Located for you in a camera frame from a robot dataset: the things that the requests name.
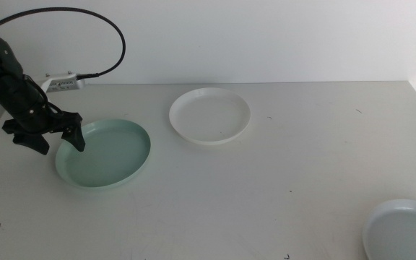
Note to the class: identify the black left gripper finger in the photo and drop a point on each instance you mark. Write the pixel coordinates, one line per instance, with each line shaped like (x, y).
(34, 142)
(76, 139)

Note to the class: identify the white shallow bowl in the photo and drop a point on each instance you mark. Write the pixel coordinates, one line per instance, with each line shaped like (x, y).
(209, 117)

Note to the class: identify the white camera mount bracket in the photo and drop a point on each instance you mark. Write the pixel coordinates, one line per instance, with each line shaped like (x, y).
(45, 85)

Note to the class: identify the pale green shallow bowl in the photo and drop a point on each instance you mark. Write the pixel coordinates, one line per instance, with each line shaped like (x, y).
(110, 159)

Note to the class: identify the pale grey shallow bowl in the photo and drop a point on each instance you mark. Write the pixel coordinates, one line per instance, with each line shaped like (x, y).
(406, 234)

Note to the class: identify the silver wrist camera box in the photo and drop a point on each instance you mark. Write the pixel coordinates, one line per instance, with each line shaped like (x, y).
(67, 83)

